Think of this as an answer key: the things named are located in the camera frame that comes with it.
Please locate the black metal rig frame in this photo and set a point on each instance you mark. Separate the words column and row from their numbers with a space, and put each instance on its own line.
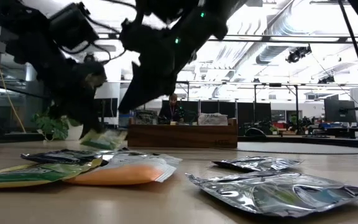
column 275, row 84

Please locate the cluttered office desk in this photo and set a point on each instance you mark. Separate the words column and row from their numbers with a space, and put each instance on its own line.
column 322, row 126

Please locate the black monitor on arm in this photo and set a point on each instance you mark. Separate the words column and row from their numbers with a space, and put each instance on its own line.
column 339, row 110

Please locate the person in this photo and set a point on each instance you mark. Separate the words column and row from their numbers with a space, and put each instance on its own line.
column 172, row 112

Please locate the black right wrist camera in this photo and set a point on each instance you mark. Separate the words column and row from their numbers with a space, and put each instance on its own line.
column 135, row 35

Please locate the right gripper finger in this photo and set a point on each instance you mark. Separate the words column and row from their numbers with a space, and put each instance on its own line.
column 166, row 96
column 145, row 88

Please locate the round grey mat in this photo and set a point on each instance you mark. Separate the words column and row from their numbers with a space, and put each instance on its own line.
column 303, row 147

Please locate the orange and white tea bag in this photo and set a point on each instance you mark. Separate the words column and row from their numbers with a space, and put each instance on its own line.
column 213, row 119
column 123, row 174

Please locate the brown wooden compartment tray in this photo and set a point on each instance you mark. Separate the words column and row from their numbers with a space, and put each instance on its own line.
column 182, row 137

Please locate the black ceiling spotlight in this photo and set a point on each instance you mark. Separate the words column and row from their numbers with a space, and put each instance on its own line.
column 298, row 53
column 89, row 58
column 326, row 80

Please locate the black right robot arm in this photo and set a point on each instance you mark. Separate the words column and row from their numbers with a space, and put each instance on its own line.
column 219, row 15

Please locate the green potted plant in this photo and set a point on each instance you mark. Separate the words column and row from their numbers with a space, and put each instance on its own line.
column 50, row 126

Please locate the black computer monitor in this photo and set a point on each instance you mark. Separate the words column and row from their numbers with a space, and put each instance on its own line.
column 112, row 107

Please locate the black office partition screens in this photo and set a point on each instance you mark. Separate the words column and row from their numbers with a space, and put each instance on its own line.
column 253, row 112

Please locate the black aluminium table frame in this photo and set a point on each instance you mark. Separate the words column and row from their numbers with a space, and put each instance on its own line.
column 337, row 142

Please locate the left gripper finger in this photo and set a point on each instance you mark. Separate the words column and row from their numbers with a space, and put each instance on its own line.
column 62, row 119
column 87, row 115

